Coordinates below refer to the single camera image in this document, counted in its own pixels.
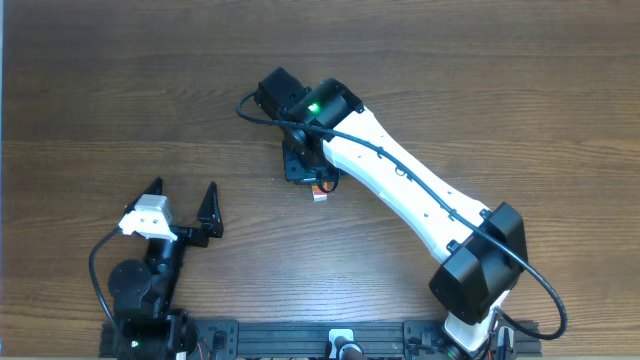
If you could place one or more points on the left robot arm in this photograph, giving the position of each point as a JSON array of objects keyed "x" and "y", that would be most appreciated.
[{"x": 130, "y": 282}]

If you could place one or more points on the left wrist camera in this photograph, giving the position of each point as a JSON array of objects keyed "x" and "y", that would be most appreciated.
[{"x": 147, "y": 217}]

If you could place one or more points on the mounting rail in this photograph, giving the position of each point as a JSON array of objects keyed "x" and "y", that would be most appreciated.
[{"x": 290, "y": 340}]

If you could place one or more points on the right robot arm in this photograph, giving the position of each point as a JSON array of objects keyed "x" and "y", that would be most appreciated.
[{"x": 400, "y": 180}]

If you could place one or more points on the orange cube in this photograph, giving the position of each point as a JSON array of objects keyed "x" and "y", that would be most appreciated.
[{"x": 326, "y": 187}]

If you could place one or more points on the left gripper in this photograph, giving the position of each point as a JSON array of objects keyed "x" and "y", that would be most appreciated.
[{"x": 192, "y": 236}]

